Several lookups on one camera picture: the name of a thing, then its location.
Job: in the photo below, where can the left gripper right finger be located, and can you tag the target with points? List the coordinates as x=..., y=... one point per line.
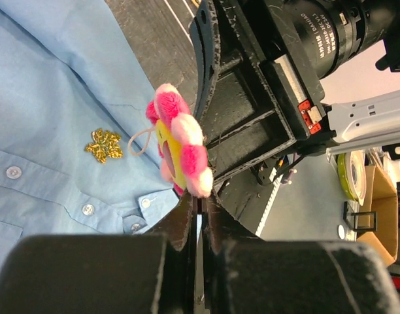
x=246, y=274

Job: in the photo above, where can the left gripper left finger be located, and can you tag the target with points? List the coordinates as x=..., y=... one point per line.
x=149, y=273

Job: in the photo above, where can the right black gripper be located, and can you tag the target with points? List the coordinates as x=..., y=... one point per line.
x=258, y=77

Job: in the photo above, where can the pink flower plush brooch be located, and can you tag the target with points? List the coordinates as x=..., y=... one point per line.
x=184, y=160

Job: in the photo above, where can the light blue shirt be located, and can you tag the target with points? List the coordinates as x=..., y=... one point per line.
x=66, y=70

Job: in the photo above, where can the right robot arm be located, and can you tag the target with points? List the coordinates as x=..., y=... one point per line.
x=353, y=27

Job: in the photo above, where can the gold metal brooch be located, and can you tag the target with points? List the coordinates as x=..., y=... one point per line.
x=105, y=144

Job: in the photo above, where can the green tape roll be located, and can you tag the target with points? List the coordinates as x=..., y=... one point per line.
x=352, y=175

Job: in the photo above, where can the brown cardboard box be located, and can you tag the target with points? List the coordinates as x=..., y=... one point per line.
x=381, y=198

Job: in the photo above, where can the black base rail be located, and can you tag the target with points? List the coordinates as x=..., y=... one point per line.
x=246, y=194

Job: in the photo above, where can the white wire dish rack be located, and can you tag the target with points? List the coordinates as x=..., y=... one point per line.
x=182, y=13

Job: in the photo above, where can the white slotted cable duct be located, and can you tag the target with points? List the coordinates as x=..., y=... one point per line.
x=268, y=207

